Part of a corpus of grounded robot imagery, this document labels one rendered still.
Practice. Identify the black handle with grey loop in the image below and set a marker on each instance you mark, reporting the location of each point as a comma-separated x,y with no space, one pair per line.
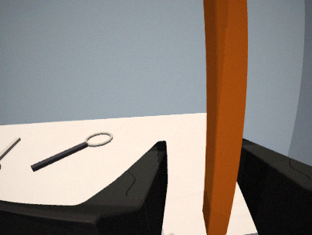
70,151

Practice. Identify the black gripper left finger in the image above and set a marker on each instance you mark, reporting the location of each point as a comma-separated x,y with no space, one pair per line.
133,204

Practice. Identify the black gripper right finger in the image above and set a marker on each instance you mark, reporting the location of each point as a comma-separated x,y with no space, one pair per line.
277,190

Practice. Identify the orange handle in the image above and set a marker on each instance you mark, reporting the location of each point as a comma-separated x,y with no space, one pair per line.
225,27

